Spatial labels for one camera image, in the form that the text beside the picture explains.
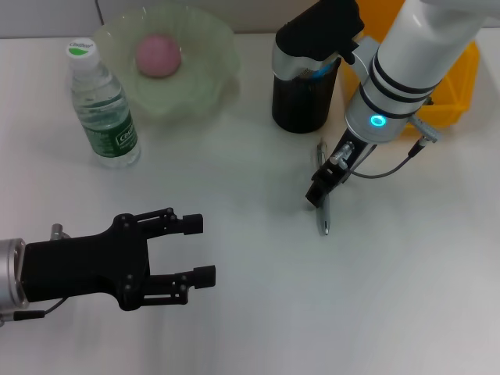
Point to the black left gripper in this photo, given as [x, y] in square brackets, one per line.
[78, 265]

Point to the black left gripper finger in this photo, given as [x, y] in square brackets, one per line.
[205, 277]

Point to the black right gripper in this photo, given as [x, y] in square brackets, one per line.
[355, 150]

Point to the silver white pen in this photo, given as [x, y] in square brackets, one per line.
[325, 220]

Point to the blue teal scissors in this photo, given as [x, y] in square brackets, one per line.
[326, 70]

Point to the clear green-label water bottle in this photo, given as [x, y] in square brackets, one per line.
[105, 125]

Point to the pink peach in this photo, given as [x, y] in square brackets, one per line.
[158, 56]

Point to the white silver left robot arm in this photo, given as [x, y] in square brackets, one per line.
[9, 273]

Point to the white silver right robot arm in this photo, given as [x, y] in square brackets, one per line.
[410, 58]

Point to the black mesh pen holder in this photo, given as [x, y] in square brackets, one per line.
[301, 105]

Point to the green glass fruit plate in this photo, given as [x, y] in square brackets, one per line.
[203, 70]

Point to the yellow plastic bin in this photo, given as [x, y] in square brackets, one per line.
[453, 105]

